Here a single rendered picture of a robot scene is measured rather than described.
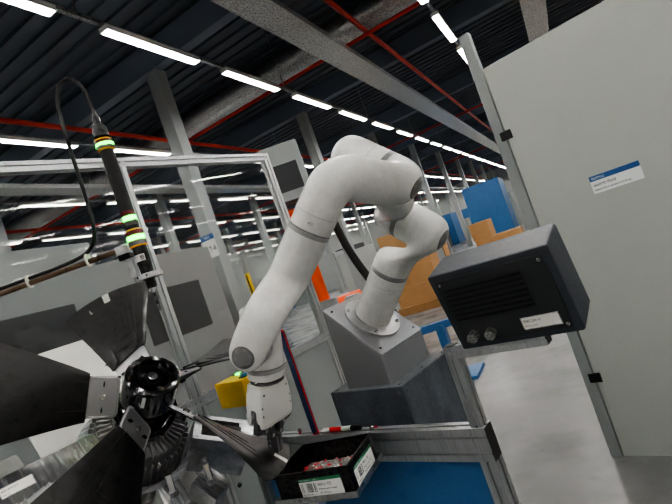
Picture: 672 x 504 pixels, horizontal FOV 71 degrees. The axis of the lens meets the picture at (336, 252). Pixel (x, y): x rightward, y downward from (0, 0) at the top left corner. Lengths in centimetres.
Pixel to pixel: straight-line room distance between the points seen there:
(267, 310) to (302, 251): 13
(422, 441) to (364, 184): 67
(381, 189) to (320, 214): 15
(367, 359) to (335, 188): 72
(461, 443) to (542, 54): 183
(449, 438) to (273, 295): 58
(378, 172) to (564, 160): 158
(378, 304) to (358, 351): 16
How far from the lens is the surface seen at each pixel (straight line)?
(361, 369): 152
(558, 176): 246
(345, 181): 92
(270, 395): 107
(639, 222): 243
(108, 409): 121
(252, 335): 93
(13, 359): 121
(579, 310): 101
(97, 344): 136
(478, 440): 121
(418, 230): 135
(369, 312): 151
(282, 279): 95
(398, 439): 133
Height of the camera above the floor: 131
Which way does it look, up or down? 2 degrees up
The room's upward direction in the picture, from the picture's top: 19 degrees counter-clockwise
